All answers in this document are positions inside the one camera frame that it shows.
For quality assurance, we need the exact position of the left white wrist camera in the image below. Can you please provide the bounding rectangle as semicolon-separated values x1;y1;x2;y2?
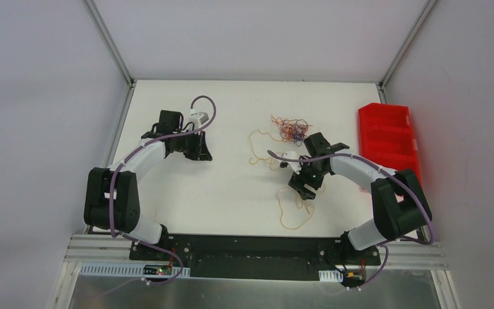
189;109;209;127

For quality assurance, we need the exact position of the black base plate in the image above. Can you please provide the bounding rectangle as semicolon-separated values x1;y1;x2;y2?
129;234;381;281

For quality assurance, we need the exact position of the aluminium frame rail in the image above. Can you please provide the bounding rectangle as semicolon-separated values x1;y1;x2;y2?
64;234;449;270

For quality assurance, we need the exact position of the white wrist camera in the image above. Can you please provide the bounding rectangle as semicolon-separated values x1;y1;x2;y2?
280;151;302;174
189;109;209;127

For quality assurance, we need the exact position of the left controller board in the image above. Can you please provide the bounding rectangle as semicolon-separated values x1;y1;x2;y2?
142;265;173;277

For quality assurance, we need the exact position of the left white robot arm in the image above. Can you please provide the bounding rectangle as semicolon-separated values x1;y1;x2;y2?
84;110;212;261

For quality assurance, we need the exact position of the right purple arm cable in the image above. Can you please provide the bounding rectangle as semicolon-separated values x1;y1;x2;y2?
267;149;437;292

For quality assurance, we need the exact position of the yellow cable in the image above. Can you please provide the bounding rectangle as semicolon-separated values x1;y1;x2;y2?
248;129;327;231

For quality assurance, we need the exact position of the right controller board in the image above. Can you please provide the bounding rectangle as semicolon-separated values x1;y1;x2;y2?
341;273;366;288

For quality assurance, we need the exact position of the orange cable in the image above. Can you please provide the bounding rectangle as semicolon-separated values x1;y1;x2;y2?
270;114;312;146

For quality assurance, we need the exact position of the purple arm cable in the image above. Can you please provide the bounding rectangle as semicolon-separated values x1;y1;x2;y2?
267;149;437;292
107;95;217;287

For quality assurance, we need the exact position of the red plastic bin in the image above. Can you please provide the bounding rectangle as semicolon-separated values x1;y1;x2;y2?
358;102;421;179

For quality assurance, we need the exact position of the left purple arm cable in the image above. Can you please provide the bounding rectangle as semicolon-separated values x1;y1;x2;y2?
107;95;217;287

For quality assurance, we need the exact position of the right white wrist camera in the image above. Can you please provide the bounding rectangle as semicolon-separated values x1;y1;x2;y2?
280;151;302;174

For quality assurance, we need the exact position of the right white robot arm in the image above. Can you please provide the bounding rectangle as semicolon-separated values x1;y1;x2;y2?
279;133;432;264

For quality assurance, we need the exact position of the controller board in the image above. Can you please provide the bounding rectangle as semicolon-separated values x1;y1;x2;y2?
341;273;366;288
142;265;173;277

